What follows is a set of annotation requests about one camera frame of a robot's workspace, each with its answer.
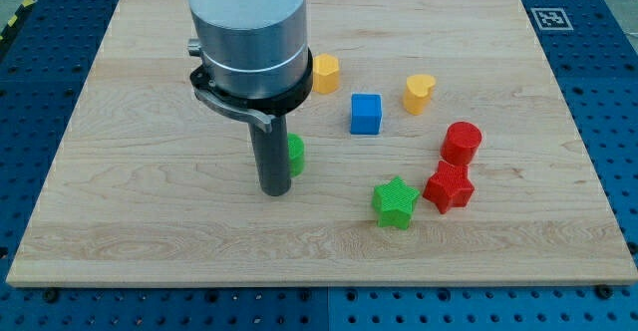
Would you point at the red cylinder block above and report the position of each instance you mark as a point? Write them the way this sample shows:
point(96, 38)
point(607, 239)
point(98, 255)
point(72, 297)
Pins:
point(461, 143)

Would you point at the white fiducial marker tag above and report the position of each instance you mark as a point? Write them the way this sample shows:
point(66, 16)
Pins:
point(551, 19)

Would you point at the green cylinder block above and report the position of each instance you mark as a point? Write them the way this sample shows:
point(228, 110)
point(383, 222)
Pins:
point(296, 148)

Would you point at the blue cube block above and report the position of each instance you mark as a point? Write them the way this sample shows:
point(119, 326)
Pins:
point(366, 114)

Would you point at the green star block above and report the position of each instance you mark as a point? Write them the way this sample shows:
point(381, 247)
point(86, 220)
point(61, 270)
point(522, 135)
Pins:
point(394, 203)

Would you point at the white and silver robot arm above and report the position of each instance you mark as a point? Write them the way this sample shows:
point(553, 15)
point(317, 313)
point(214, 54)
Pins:
point(256, 67)

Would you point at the yellow heart block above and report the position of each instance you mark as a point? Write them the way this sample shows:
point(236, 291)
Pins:
point(418, 93)

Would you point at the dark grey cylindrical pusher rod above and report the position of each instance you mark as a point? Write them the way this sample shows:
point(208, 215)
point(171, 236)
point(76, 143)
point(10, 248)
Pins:
point(271, 154)

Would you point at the red star block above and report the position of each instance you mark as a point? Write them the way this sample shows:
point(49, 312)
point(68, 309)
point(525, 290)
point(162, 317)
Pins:
point(449, 187)

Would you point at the yellow hexagon block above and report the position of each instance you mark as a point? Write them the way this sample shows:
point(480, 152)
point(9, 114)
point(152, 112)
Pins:
point(326, 74)

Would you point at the black clamp ring with lever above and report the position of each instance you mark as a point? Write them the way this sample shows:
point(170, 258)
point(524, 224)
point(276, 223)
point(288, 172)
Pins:
point(257, 112)

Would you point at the light wooden board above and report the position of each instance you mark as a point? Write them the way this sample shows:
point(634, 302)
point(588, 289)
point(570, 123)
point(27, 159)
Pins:
point(149, 188)

